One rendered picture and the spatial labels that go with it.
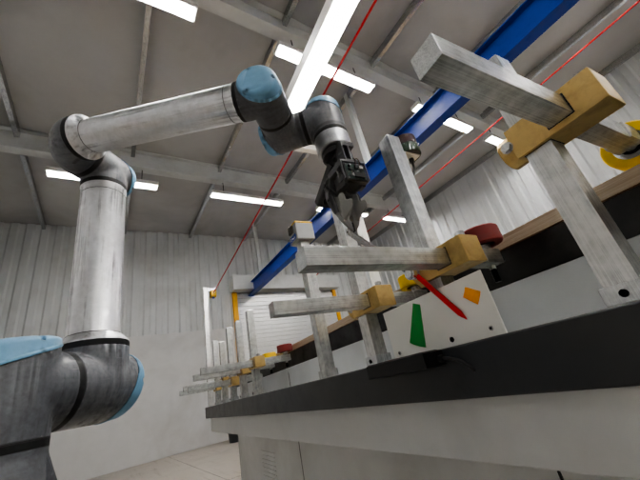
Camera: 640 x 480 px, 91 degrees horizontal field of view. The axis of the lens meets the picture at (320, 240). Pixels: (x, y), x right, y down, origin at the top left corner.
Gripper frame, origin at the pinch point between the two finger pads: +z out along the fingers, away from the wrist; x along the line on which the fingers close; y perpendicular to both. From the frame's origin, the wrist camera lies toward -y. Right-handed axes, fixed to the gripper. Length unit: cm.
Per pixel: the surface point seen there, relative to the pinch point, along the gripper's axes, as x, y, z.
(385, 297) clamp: 7.3, -4.0, 15.8
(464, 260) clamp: 5.3, 20.1, 17.2
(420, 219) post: 6.5, 13.8, 5.5
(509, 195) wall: 702, -284, -277
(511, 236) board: 27.1, 17.9, 10.9
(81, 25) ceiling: -114, -243, -403
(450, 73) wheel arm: -15.7, 41.3, 6.7
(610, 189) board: 27.1, 36.0, 11.3
